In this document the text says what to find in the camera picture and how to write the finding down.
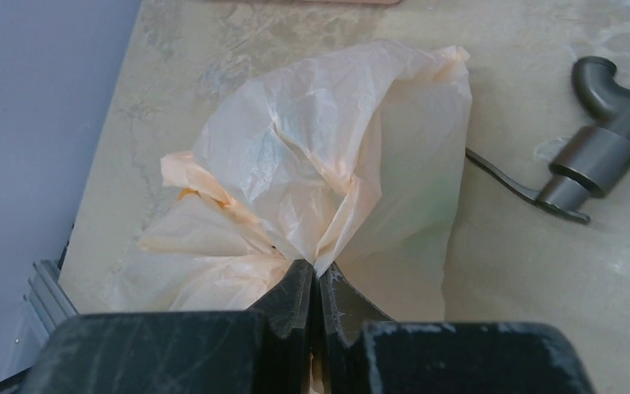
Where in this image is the dark grey metal faucet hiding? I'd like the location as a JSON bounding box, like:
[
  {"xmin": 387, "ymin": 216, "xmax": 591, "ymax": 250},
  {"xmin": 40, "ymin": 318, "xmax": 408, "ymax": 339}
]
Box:
[{"xmin": 465, "ymin": 56, "xmax": 630, "ymax": 224}]

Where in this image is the pink plastic basket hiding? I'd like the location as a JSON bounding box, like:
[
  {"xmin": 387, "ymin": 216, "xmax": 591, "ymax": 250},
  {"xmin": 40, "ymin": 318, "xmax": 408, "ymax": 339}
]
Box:
[{"xmin": 303, "ymin": 0, "xmax": 402, "ymax": 6}]

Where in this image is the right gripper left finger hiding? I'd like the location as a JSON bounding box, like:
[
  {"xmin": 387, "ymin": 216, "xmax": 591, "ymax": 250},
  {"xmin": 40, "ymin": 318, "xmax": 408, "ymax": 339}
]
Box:
[{"xmin": 248, "ymin": 260, "xmax": 314, "ymax": 393}]

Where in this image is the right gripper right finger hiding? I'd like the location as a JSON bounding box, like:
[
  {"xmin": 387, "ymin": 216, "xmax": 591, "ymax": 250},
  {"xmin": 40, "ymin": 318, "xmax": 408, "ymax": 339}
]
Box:
[{"xmin": 317, "ymin": 263, "xmax": 392, "ymax": 393}]

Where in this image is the translucent plastic bag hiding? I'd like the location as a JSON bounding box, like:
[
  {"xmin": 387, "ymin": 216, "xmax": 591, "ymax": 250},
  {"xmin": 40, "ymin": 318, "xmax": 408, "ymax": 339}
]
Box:
[{"xmin": 107, "ymin": 40, "xmax": 473, "ymax": 321}]

